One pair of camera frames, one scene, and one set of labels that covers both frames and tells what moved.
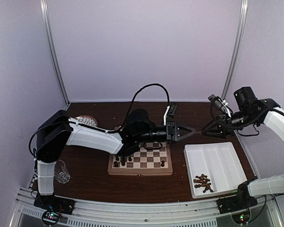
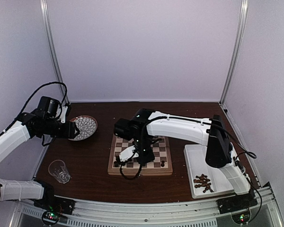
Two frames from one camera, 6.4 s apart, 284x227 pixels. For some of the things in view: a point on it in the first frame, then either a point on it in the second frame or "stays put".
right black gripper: x=225 y=126 → x=150 y=156
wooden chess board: x=153 y=158 stays put
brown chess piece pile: x=202 y=179 stays put
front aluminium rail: x=89 y=213 stays put
